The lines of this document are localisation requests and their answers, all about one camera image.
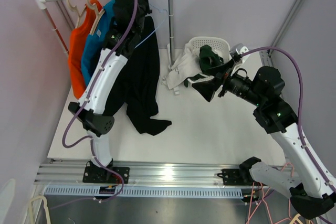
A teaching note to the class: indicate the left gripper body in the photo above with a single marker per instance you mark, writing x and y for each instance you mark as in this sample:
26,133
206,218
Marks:
143,2

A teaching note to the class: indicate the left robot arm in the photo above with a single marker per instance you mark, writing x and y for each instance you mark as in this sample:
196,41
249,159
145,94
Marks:
123,35

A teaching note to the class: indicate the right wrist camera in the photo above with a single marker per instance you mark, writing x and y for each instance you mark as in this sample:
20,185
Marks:
237,51

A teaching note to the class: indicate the orange t shirt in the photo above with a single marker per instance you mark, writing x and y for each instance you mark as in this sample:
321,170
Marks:
77,44

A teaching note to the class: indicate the beige hanger on floor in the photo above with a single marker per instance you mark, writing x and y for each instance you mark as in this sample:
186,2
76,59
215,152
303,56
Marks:
34,205

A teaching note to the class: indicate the red pole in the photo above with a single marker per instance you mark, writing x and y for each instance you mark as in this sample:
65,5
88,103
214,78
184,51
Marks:
57,32

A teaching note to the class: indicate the aluminium rail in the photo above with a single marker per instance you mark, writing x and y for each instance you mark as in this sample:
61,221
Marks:
70,172

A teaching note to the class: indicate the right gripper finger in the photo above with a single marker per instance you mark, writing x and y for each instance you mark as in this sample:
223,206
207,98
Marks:
213,71
207,89

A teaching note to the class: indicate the blue t shirt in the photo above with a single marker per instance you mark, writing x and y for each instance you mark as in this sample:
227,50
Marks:
94,42

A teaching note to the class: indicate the green white t shirt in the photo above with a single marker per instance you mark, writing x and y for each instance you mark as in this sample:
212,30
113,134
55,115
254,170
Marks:
189,65

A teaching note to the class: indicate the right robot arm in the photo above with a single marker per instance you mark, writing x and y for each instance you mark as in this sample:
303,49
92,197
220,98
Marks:
310,193

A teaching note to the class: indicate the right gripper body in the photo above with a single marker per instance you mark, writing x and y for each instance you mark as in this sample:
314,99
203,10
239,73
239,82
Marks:
238,85

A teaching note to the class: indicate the pink wire hanger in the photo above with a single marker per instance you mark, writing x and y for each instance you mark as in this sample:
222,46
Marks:
262,205

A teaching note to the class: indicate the black t shirt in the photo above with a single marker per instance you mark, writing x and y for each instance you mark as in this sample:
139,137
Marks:
137,83

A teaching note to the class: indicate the white laundry basket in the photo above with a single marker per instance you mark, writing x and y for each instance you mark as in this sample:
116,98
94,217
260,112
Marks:
219,46

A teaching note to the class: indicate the white cable duct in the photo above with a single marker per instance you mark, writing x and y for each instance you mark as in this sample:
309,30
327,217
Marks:
170,192

